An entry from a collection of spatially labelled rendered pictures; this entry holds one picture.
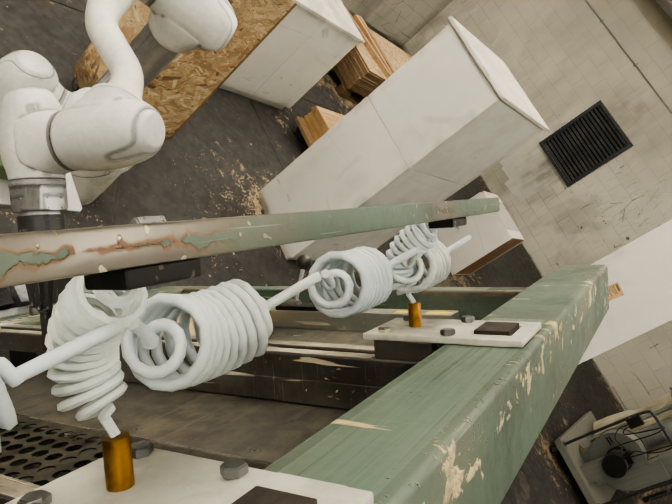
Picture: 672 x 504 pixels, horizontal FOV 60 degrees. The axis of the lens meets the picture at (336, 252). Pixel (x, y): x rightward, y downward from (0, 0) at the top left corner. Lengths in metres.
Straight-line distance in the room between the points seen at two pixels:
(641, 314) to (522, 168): 5.24
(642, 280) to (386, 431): 4.20
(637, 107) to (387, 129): 6.07
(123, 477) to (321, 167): 3.55
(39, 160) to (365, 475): 0.84
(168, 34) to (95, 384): 1.24
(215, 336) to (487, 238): 5.76
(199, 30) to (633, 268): 3.68
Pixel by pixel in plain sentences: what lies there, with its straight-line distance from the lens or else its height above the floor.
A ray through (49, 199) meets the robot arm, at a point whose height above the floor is 1.40.
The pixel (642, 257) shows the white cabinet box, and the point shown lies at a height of 1.72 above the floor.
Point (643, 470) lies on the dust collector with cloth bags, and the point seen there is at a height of 0.60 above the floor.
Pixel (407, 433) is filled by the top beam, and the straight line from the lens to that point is 0.43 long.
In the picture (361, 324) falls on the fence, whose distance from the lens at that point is 1.25.
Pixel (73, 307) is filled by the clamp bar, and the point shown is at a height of 1.91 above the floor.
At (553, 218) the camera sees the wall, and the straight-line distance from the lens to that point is 9.27.
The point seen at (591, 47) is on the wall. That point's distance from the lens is 9.67.
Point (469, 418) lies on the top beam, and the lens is 0.46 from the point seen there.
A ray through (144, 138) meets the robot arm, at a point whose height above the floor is 1.61.
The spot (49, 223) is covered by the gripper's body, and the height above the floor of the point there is 1.38.
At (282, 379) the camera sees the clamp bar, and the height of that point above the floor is 1.64.
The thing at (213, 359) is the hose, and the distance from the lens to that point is 0.39.
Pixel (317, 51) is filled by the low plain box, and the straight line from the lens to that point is 4.97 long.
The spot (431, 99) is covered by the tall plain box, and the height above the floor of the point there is 1.41.
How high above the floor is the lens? 2.17
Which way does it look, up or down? 28 degrees down
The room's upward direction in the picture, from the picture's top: 54 degrees clockwise
